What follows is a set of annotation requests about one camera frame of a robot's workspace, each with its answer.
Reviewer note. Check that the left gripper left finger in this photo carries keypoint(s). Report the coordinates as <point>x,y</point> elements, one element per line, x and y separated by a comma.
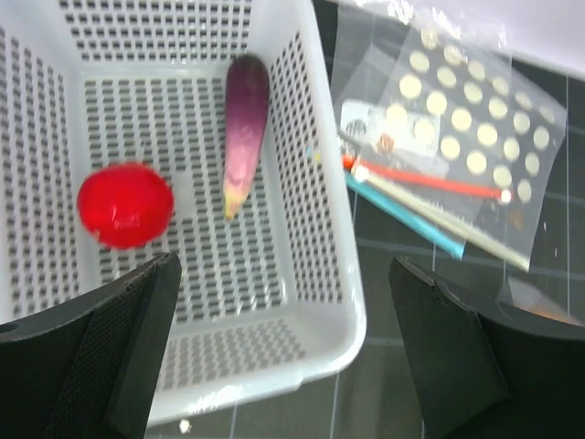
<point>88,368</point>

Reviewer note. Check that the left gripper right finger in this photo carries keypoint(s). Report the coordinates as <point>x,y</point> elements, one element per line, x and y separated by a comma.
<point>483,368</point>

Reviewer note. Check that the red yellow apple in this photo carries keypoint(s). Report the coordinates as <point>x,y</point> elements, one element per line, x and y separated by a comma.
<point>125,206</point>

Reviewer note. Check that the white perforated plastic basket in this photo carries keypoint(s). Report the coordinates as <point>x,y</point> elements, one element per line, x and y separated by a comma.
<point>269,300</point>

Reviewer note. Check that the purple eggplant toy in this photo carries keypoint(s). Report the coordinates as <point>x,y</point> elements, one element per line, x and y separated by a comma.
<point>247,105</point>

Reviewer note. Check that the orange zipper clear bag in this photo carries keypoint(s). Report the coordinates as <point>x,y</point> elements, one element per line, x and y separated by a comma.
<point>531,299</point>

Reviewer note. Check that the blue zipper clear bag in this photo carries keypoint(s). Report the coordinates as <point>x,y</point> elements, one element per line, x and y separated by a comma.
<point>381,219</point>

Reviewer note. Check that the polka dot zip bag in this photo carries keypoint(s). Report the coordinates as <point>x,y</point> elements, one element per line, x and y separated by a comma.
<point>444,127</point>

